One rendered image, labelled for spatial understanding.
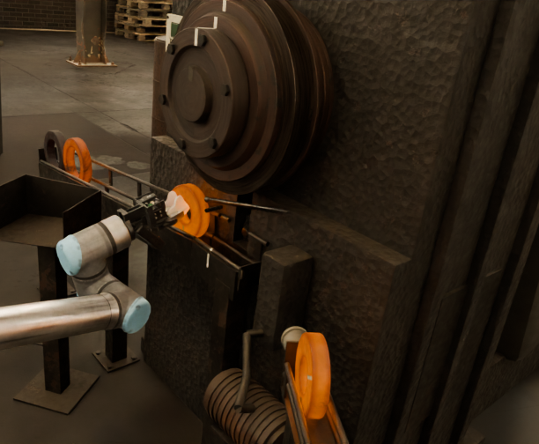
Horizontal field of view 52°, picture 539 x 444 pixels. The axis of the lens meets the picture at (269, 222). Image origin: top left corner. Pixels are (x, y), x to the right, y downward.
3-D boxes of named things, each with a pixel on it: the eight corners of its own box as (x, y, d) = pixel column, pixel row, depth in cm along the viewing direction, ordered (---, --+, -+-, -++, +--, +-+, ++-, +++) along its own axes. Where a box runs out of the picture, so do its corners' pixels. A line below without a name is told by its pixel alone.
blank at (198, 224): (176, 178, 160) (166, 180, 157) (210, 189, 149) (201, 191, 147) (176, 229, 164) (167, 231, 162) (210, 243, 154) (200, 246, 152)
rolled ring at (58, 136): (59, 132, 210) (68, 131, 212) (40, 129, 223) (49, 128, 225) (64, 181, 215) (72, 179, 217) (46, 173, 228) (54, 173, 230)
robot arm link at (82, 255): (58, 265, 141) (48, 236, 135) (102, 244, 147) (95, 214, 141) (75, 285, 135) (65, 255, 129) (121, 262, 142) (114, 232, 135)
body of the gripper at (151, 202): (166, 199, 144) (126, 218, 138) (173, 226, 149) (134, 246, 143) (151, 189, 149) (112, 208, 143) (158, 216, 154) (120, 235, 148)
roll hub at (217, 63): (173, 137, 139) (179, 19, 128) (242, 172, 121) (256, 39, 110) (153, 139, 136) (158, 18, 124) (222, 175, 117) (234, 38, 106)
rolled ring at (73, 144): (81, 196, 206) (90, 196, 208) (85, 153, 196) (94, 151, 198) (61, 172, 216) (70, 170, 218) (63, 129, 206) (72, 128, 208)
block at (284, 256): (282, 324, 142) (294, 241, 133) (303, 341, 137) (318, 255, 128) (249, 337, 136) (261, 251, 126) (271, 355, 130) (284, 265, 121)
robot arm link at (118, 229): (120, 258, 141) (103, 243, 147) (136, 249, 143) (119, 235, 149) (111, 229, 136) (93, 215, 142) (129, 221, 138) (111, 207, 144)
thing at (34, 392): (36, 359, 202) (25, 173, 174) (102, 377, 198) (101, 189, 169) (-2, 395, 184) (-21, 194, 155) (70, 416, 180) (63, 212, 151)
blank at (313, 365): (310, 412, 109) (293, 411, 109) (312, 331, 112) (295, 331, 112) (330, 426, 94) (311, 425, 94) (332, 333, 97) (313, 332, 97)
